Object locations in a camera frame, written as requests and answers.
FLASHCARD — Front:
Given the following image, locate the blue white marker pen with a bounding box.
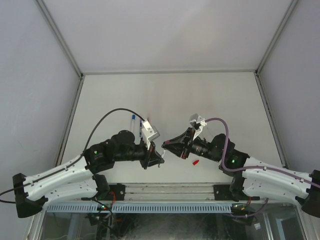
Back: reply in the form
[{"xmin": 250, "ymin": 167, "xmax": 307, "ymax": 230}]
[{"xmin": 130, "ymin": 114, "xmax": 136, "ymax": 133}]

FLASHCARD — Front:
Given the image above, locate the blue gel pen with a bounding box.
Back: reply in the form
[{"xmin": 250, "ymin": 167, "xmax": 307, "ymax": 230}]
[{"xmin": 139, "ymin": 120, "xmax": 143, "ymax": 139}]

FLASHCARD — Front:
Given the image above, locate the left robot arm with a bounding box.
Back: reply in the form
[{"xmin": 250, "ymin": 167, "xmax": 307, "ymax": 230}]
[{"xmin": 12, "ymin": 129, "xmax": 164, "ymax": 218}]

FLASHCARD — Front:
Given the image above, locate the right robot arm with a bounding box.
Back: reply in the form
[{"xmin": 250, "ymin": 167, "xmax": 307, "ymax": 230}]
[{"xmin": 162, "ymin": 127, "xmax": 320, "ymax": 218}]

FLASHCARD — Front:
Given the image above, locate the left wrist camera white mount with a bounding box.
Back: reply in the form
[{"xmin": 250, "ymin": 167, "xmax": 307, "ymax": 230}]
[{"xmin": 141, "ymin": 120, "xmax": 160, "ymax": 150}]

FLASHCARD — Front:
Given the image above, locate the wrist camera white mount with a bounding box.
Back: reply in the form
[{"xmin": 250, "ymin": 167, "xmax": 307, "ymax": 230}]
[
  {"xmin": 189, "ymin": 113, "xmax": 207, "ymax": 140},
  {"xmin": 141, "ymin": 120, "xmax": 160, "ymax": 150}
]

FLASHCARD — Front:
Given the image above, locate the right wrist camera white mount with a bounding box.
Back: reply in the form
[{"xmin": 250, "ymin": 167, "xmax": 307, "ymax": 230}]
[{"xmin": 189, "ymin": 113, "xmax": 207, "ymax": 140}]

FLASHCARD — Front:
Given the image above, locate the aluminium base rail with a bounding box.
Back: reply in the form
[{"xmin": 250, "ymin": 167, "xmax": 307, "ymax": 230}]
[{"xmin": 57, "ymin": 181, "xmax": 310, "ymax": 203}]

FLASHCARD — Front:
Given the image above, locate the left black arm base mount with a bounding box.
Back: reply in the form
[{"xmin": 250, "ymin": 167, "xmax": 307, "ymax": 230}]
[{"xmin": 105, "ymin": 183, "xmax": 126, "ymax": 201}]

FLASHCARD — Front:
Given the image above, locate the blue cable duct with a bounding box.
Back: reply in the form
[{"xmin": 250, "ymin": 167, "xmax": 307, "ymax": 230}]
[{"xmin": 46, "ymin": 202, "xmax": 233, "ymax": 214}]

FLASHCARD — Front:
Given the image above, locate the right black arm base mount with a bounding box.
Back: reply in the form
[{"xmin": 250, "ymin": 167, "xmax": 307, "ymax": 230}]
[{"xmin": 213, "ymin": 184, "xmax": 249, "ymax": 202}]

